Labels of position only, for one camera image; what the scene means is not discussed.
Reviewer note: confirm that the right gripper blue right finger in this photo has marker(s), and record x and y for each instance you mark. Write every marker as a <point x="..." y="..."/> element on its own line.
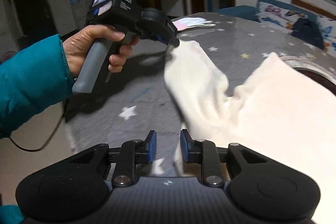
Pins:
<point x="205" y="154"/>

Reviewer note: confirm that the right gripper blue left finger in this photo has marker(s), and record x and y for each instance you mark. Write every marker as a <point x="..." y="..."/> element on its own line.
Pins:
<point x="131" y="154"/>

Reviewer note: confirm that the cream white garment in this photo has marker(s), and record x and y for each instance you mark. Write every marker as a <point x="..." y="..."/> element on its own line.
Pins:
<point x="277" y="112"/>

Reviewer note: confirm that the bare left hand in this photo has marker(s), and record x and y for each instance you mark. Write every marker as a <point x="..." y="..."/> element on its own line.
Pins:
<point x="77" y="46"/>

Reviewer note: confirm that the grey star pattern tablecloth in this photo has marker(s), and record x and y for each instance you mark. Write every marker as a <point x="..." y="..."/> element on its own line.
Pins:
<point x="135" y="100"/>

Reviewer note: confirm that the white pink knit glove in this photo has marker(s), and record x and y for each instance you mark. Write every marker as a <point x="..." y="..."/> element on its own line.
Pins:
<point x="192" y="22"/>

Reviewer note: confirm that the teal left jacket sleeve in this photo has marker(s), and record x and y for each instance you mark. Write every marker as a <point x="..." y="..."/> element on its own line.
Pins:
<point x="31" y="81"/>

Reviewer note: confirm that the blue butterfly pattern sofa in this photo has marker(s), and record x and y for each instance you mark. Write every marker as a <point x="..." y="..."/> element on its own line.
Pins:
<point x="282" y="16"/>

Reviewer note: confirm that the dark navy backpack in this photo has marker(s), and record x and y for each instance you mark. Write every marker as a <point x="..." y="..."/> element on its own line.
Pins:
<point x="308" y="31"/>

